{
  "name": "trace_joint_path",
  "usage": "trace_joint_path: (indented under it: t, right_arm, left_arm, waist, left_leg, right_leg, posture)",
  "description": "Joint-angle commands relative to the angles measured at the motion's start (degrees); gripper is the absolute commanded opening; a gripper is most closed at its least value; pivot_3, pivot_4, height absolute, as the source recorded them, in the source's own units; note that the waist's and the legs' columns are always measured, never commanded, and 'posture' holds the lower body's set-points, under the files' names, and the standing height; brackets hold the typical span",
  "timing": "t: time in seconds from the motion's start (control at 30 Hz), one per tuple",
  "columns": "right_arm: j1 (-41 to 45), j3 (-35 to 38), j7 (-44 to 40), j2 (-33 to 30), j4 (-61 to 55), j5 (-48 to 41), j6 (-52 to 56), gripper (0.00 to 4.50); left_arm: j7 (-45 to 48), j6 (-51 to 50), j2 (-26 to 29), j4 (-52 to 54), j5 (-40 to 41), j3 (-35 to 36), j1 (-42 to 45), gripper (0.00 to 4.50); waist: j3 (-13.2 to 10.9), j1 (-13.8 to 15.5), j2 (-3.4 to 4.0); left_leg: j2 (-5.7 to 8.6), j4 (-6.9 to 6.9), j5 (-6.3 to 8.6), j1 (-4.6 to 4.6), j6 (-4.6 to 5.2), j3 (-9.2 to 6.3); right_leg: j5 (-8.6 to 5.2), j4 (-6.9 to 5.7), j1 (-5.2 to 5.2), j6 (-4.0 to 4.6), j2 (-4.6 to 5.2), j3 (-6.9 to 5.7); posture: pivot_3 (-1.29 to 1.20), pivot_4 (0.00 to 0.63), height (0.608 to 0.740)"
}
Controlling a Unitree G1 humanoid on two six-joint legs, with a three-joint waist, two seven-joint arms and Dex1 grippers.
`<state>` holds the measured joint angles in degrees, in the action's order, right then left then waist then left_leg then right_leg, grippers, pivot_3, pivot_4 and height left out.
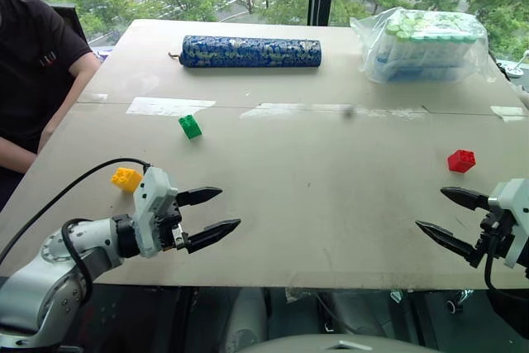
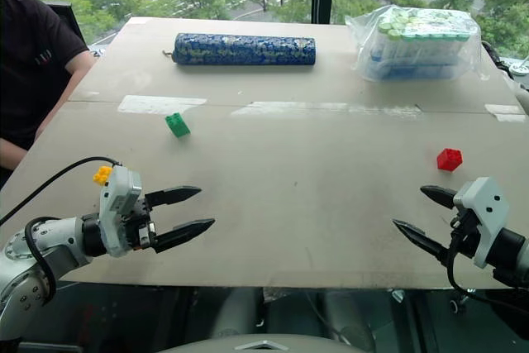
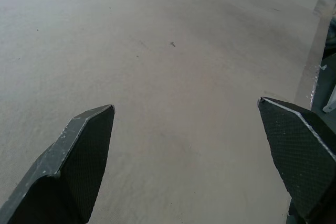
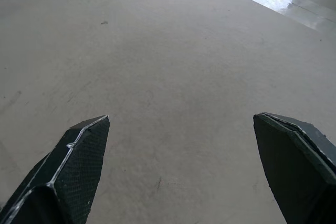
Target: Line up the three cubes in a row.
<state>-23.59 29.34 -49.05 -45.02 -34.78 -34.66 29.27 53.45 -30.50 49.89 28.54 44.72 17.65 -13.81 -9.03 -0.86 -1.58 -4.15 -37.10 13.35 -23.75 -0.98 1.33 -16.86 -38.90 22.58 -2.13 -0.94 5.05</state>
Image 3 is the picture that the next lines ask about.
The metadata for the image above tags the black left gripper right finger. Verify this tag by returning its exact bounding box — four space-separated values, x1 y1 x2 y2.
257 97 336 224

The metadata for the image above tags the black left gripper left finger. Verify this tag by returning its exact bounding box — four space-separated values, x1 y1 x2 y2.
0 104 116 224

